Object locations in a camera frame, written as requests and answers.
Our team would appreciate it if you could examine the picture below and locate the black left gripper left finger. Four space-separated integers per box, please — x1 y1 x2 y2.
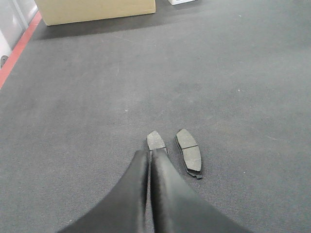
60 150 149 233

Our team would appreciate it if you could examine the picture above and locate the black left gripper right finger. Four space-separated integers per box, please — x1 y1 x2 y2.
151 149 249 233

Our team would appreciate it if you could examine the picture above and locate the grey brake pad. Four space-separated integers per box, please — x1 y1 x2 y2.
175 129 203 180
147 131 168 154

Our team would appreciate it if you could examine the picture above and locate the black conveyor belt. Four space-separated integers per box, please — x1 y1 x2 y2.
0 0 311 233

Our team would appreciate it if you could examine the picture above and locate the long white box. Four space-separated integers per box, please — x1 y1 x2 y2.
168 0 195 5

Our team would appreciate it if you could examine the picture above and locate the cardboard box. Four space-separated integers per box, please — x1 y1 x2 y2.
35 0 156 26

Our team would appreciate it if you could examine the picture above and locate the red conveyor frame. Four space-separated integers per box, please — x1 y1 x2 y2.
0 11 42 88

